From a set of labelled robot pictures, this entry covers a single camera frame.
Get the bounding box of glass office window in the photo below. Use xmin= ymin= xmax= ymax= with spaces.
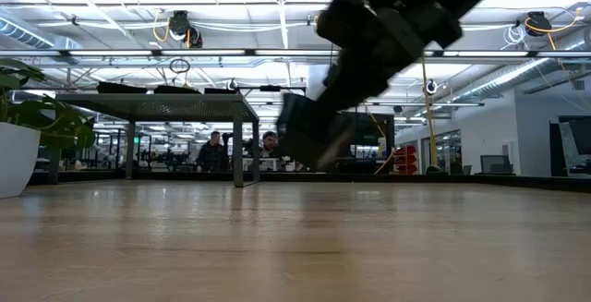
xmin=418 ymin=128 xmax=463 ymax=170

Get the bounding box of grey perforated metal shelf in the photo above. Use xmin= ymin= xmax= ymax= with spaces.
xmin=48 ymin=91 xmax=260 ymax=188

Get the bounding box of ceiling light strip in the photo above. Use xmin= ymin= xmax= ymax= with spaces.
xmin=392 ymin=102 xmax=486 ymax=108

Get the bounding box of green plant in white pot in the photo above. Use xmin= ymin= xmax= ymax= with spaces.
xmin=0 ymin=57 xmax=97 ymax=200

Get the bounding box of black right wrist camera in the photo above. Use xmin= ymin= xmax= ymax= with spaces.
xmin=315 ymin=0 xmax=373 ymax=50

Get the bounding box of black ceiling cable reel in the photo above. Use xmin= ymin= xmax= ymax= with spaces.
xmin=166 ymin=9 xmax=205 ymax=50
xmin=524 ymin=8 xmax=584 ymax=38

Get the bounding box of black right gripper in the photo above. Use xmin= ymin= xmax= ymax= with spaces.
xmin=317 ymin=0 xmax=464 ymax=110

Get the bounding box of yellow hanging cable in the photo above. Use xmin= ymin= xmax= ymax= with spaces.
xmin=417 ymin=52 xmax=439 ymax=168

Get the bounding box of grey spiral ceiling duct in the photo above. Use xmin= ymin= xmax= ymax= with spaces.
xmin=454 ymin=56 xmax=591 ymax=104

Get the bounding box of black monitor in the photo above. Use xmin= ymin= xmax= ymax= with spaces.
xmin=356 ymin=112 xmax=396 ymax=147

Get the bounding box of person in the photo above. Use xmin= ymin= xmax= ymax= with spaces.
xmin=195 ymin=130 xmax=231 ymax=174
xmin=259 ymin=130 xmax=283 ymax=160

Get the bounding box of black hanging cable loop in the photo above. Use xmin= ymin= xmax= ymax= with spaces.
xmin=168 ymin=57 xmax=192 ymax=75

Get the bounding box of red storage bins rack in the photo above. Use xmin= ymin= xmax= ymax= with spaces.
xmin=393 ymin=144 xmax=419 ymax=175

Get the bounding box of grey ceiling air duct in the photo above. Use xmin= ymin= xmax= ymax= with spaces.
xmin=0 ymin=15 xmax=83 ymax=52

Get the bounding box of white building column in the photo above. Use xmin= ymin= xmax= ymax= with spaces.
xmin=307 ymin=64 xmax=336 ymax=104

